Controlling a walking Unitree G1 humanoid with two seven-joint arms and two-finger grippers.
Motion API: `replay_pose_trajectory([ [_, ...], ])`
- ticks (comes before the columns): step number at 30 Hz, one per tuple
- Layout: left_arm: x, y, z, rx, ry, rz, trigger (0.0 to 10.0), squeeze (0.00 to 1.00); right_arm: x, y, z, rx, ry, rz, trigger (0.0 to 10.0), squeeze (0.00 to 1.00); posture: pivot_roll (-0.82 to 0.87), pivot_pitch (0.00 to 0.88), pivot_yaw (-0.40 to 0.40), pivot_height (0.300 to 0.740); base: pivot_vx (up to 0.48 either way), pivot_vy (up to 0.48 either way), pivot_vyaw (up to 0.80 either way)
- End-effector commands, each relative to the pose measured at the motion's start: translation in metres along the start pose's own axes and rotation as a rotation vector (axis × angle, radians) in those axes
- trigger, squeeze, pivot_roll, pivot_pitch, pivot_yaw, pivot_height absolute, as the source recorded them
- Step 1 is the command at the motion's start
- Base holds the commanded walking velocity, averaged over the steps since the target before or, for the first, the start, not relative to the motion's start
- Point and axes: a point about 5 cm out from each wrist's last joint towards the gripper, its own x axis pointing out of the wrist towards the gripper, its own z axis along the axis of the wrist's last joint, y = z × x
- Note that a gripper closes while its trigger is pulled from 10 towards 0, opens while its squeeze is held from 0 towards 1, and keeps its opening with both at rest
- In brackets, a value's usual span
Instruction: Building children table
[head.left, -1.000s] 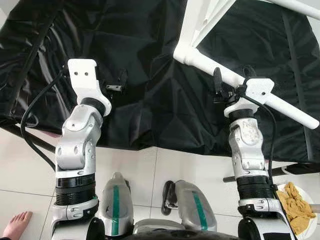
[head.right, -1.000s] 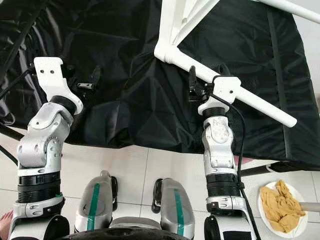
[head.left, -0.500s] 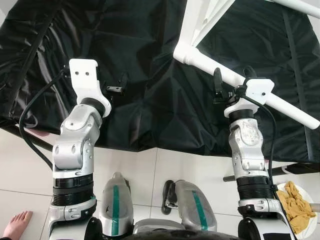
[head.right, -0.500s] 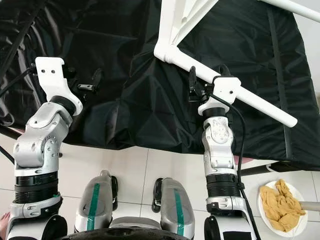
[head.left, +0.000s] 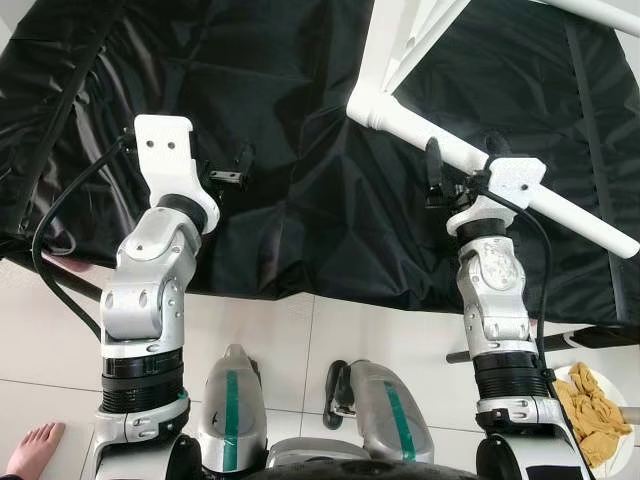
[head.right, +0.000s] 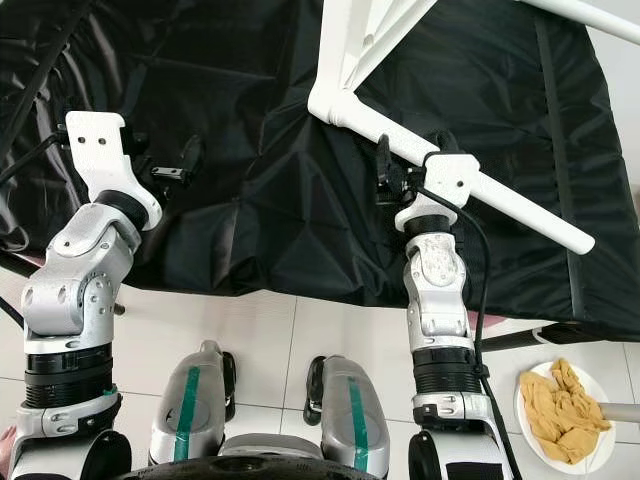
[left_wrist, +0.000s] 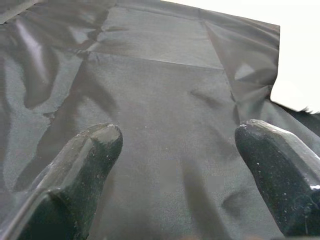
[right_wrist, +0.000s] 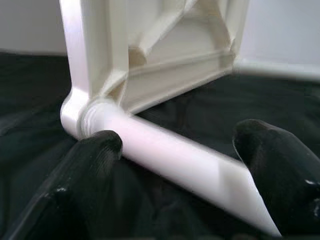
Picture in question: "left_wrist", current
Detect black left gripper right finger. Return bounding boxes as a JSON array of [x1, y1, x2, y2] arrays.
[[234, 119, 320, 237]]

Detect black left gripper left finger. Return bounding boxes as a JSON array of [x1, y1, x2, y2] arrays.
[[0, 122, 124, 240]]

